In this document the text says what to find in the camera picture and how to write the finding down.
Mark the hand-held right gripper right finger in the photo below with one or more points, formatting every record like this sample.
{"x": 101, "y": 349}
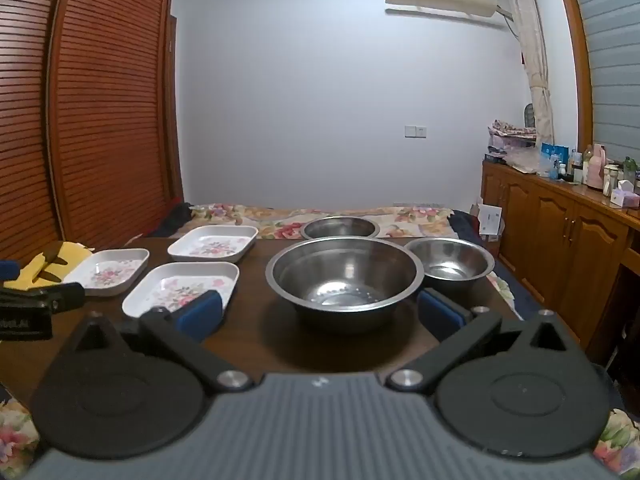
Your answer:
{"x": 440, "y": 316}

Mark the black and red clothes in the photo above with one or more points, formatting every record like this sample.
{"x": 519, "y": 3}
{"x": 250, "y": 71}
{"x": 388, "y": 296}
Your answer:
{"x": 170, "y": 220}

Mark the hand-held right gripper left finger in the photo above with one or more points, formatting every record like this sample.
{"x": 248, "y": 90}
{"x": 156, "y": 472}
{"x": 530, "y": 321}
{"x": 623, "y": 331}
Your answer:
{"x": 200, "y": 316}

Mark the small steel bowl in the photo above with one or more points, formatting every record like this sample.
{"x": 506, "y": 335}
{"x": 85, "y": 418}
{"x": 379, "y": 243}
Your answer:
{"x": 447, "y": 260}

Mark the wooden louvered wardrobe door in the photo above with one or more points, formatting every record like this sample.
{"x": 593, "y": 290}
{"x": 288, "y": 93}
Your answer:
{"x": 107, "y": 110}
{"x": 22, "y": 110}

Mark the large steel bowl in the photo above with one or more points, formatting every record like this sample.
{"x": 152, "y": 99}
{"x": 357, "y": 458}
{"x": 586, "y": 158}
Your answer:
{"x": 345, "y": 280}

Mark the black flat box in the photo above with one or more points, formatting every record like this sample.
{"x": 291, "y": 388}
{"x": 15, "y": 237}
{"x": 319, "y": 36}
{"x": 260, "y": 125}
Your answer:
{"x": 494, "y": 158}

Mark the pale glass bottle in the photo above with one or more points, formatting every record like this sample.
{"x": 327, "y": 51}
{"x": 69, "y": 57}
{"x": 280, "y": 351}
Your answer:
{"x": 588, "y": 156}

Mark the yellow plush toy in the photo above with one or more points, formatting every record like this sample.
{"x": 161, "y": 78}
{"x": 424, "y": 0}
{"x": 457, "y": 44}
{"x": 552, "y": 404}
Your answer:
{"x": 70, "y": 256}

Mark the cream curtain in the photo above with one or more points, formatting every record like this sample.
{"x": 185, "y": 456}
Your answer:
{"x": 537, "y": 60}

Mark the white jar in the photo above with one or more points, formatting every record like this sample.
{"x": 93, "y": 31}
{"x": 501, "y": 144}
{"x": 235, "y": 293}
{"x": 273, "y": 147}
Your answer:
{"x": 610, "y": 180}

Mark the floral white square plate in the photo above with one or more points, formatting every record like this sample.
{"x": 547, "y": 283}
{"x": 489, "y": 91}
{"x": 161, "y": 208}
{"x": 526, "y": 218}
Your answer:
{"x": 165, "y": 287}
{"x": 107, "y": 272}
{"x": 212, "y": 244}

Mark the white wall socket strip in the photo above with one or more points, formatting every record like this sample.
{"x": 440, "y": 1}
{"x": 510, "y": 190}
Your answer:
{"x": 417, "y": 203}

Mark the white paper bag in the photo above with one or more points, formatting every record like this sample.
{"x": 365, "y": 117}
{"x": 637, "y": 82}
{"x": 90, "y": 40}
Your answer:
{"x": 490, "y": 221}

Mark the pink thermos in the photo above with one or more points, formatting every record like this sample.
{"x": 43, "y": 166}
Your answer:
{"x": 596, "y": 167}

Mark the blue box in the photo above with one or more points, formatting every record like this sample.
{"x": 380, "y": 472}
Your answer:
{"x": 555, "y": 152}

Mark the pink tissue box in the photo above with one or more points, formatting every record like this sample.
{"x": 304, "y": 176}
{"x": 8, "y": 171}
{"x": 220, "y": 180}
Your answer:
{"x": 625, "y": 195}

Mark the wooden cabinet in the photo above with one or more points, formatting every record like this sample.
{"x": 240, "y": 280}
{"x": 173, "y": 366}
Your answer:
{"x": 550, "y": 230}

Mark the wooden window frame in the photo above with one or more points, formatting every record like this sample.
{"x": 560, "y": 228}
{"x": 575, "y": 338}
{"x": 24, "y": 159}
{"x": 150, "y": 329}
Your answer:
{"x": 575, "y": 50}

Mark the grey window blind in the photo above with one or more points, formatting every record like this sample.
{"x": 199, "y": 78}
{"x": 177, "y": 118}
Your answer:
{"x": 612, "y": 50}

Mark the green bottle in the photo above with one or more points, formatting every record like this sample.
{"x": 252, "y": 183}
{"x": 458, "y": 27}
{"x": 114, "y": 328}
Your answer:
{"x": 630, "y": 167}

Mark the medium steel bowl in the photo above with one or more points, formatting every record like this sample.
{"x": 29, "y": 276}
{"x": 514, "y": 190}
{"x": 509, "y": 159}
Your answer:
{"x": 340, "y": 227}

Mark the clear plastic bag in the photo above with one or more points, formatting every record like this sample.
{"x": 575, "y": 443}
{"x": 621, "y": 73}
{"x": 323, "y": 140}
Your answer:
{"x": 525, "y": 160}

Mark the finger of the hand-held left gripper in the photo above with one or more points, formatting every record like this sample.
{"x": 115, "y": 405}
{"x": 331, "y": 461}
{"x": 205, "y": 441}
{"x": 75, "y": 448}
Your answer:
{"x": 45, "y": 296}
{"x": 7, "y": 269}

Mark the grey hand fan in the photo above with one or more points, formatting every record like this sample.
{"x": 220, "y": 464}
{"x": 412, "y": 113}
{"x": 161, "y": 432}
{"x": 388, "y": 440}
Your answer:
{"x": 529, "y": 115}

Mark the white wall switch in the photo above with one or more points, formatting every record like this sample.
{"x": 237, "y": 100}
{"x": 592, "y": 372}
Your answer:
{"x": 416, "y": 131}

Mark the floral bed blanket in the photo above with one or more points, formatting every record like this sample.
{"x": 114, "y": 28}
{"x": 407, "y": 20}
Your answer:
{"x": 270, "y": 220}

